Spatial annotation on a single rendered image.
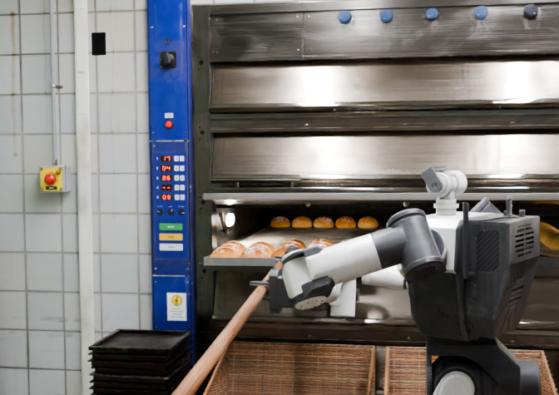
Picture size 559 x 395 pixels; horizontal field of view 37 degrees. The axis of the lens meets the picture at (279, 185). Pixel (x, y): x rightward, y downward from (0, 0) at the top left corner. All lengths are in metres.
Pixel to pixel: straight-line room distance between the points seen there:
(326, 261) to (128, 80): 1.51
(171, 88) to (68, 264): 0.80
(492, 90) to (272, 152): 0.82
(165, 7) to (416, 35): 0.92
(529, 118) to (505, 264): 1.12
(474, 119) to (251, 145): 0.81
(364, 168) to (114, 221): 0.97
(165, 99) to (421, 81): 0.94
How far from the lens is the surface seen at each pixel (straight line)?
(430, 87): 3.05
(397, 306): 3.10
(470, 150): 3.06
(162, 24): 3.18
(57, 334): 3.42
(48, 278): 3.40
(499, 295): 2.07
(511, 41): 3.10
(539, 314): 3.13
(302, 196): 2.93
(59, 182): 3.26
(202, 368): 1.55
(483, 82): 3.07
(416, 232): 1.96
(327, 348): 3.12
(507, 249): 2.04
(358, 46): 3.09
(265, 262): 2.83
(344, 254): 1.96
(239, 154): 3.12
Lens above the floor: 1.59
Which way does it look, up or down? 3 degrees down
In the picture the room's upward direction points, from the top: 1 degrees counter-clockwise
